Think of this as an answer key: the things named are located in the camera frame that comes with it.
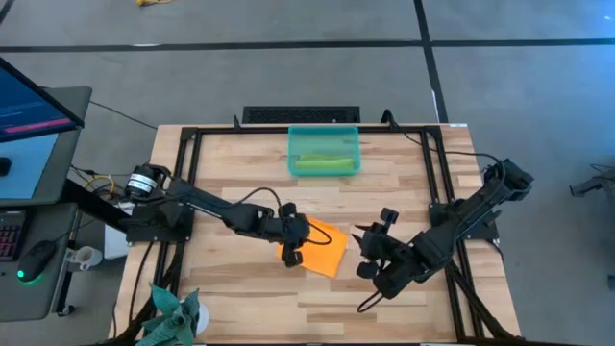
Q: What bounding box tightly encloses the black floor stand base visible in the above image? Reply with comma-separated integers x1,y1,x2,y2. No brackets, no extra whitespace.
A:
569,162,615,198

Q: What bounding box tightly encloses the orange microfiber towel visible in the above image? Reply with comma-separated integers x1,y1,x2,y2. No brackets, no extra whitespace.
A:
277,214,350,279

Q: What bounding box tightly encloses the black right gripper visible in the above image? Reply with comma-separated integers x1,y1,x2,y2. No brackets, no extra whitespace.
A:
352,224,424,300

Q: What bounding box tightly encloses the yellow looped cable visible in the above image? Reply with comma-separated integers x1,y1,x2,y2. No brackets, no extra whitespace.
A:
84,174,116,199

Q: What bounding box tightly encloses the white plant pot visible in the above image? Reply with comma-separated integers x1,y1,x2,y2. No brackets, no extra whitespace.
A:
180,300,211,337

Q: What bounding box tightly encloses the white box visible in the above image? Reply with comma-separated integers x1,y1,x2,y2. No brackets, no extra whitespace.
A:
104,223,131,260

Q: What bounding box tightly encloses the gripper camera cable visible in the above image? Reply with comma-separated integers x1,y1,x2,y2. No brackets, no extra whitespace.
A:
239,185,333,247
356,286,386,314

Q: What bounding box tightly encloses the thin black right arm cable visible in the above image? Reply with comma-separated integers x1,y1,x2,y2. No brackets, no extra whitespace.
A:
402,132,505,169

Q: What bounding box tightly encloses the right gripper camera cable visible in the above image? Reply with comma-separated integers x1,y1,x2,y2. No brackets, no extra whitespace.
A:
356,286,386,314

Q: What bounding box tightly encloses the white plastic cup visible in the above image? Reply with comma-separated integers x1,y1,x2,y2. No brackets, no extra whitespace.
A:
64,245,104,271

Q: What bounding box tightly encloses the black aluminium table frame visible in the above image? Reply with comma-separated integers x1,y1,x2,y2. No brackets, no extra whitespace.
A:
143,123,523,346

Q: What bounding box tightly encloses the tilted computer monitor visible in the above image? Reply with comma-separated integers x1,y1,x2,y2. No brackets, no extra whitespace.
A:
0,56,86,144

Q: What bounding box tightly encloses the black computer mouse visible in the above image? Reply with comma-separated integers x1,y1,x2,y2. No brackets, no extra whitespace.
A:
16,239,59,284

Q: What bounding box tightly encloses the left gripper camera cable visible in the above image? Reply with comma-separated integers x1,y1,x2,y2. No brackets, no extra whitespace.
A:
239,185,333,247

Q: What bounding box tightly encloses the backlit keyboard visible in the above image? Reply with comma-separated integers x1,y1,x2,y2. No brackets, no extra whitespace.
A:
0,210,28,263

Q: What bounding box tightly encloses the black desk crossbar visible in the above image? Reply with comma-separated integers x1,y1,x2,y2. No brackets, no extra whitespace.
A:
61,177,134,231

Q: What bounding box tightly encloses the teal plastic basket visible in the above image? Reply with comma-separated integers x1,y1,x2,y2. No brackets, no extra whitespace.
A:
286,124,361,178

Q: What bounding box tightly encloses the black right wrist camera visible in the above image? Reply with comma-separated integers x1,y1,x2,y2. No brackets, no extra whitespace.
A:
378,207,401,233

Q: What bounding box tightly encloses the green microfiber towel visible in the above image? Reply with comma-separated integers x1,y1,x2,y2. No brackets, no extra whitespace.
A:
294,153,356,170

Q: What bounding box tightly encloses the teal artificial plant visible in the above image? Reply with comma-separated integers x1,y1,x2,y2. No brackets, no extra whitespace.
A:
135,283,202,346

